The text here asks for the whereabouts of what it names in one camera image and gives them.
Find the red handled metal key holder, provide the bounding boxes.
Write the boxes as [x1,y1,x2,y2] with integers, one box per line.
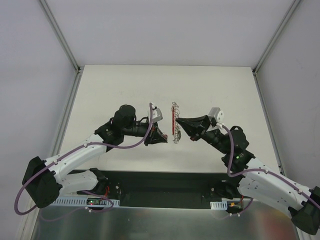
[171,101,182,144]

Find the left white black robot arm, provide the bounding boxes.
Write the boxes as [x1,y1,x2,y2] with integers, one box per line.
[22,104,168,209]

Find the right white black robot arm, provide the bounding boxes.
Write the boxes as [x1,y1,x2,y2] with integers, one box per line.
[175,115,320,236]

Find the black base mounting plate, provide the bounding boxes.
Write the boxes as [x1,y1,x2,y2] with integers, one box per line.
[91,168,242,209]

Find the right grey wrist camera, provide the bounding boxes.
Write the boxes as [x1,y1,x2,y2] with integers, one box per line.
[208,107,225,129]

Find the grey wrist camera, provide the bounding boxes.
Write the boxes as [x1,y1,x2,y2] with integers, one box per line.
[148,102,163,123]
[208,107,225,129]

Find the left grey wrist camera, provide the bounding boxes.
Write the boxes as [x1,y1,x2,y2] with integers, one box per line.
[148,102,163,123]

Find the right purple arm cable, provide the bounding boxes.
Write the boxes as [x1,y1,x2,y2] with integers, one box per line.
[221,123,320,208]

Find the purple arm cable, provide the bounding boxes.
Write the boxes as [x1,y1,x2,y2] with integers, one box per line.
[221,123,320,208]
[14,102,154,216]

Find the right white cable duct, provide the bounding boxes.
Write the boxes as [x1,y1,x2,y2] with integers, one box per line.
[210,200,228,211]

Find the white cable duct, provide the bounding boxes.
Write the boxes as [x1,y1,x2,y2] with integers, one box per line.
[210,200,228,211]
[50,196,120,208]

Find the right aluminium table rail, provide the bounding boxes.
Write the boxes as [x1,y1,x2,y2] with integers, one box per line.
[252,71,311,240]

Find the aluminium table rail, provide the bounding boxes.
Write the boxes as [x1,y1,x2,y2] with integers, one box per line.
[15,67,84,240]
[252,71,311,240]

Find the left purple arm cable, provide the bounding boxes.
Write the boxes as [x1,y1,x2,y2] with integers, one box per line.
[14,102,154,216]

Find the left aluminium table rail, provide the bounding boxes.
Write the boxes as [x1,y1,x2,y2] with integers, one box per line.
[15,67,84,240]

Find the left white cable duct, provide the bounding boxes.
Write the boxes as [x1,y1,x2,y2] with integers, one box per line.
[50,196,120,208]

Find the right aluminium frame post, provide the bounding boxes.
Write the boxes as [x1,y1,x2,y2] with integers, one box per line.
[252,0,303,76]

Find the aluminium frame post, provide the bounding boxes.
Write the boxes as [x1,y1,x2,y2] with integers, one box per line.
[37,0,81,73]
[252,0,303,76]

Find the left aluminium frame post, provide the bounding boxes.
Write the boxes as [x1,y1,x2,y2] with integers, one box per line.
[37,0,81,73]

